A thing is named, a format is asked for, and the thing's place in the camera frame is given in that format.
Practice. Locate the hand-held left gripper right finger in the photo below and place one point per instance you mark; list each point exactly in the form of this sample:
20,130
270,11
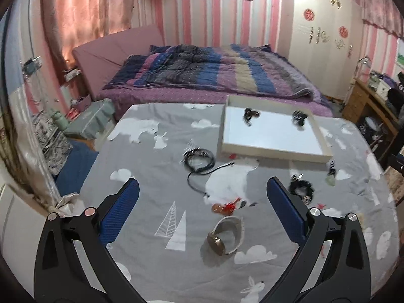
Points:
285,208

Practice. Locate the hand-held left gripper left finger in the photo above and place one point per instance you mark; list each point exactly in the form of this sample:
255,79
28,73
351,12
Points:
120,208

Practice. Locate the green stone pendant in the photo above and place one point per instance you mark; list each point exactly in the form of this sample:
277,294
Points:
330,180

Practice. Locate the white shallow tray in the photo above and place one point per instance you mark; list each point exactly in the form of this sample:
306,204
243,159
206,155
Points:
271,135

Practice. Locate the silver wrist watch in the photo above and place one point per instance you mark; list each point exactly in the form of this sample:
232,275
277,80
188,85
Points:
216,243

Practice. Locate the grey printed tablecloth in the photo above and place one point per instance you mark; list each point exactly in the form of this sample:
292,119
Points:
157,180

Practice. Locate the blue cloth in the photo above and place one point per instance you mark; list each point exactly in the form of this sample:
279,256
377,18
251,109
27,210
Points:
75,167

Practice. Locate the black and white cushion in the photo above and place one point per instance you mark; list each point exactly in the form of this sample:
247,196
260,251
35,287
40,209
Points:
53,145

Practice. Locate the grey-green covered nightstand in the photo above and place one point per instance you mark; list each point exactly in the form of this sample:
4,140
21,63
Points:
91,116

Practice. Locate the red box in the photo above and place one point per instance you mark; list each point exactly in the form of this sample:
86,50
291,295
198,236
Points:
73,113

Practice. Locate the green bottle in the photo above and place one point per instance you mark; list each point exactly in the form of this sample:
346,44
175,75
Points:
59,120

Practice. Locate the purple dotted bed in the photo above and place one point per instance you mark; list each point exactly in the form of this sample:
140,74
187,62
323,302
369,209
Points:
157,96

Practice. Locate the wooden desk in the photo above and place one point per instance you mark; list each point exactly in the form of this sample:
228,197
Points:
356,101

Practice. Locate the white power strip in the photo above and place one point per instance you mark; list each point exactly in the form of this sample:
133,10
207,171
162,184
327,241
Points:
71,75

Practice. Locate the cream wardrobe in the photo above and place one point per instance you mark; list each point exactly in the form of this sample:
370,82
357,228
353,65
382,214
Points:
315,63

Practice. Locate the black chair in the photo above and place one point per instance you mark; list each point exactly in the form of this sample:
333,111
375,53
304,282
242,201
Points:
396,101

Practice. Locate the pink padded headboard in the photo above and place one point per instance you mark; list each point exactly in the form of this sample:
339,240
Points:
110,53

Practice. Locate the white storage box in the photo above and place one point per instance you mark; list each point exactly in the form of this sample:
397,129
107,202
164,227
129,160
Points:
386,86

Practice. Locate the striped quilt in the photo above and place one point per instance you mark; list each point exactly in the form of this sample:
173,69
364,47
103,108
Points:
205,69

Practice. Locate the desk lamp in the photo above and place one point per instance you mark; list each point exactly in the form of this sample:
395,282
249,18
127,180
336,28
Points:
363,61

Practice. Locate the pink curtain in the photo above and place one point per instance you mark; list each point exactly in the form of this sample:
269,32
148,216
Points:
82,6

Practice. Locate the pink curtain valance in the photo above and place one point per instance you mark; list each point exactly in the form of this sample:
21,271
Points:
382,9

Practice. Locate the small framed wall picture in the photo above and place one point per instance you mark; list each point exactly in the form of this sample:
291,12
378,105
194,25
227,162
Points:
400,52

